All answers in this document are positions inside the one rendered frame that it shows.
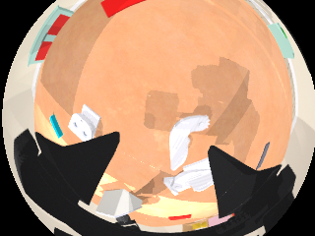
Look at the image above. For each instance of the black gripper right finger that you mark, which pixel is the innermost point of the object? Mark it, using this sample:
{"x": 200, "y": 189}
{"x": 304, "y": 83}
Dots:
{"x": 235, "y": 182}

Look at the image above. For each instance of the cyan rectangular bar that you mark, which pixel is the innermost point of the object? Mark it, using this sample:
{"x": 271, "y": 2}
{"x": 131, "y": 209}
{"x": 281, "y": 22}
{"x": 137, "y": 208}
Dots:
{"x": 54, "y": 124}

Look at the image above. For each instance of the grey flat bar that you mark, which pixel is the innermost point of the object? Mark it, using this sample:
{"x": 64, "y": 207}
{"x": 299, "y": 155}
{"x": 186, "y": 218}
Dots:
{"x": 264, "y": 154}

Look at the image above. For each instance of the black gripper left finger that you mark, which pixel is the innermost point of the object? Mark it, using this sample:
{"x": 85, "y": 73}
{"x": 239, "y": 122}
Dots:
{"x": 82, "y": 164}

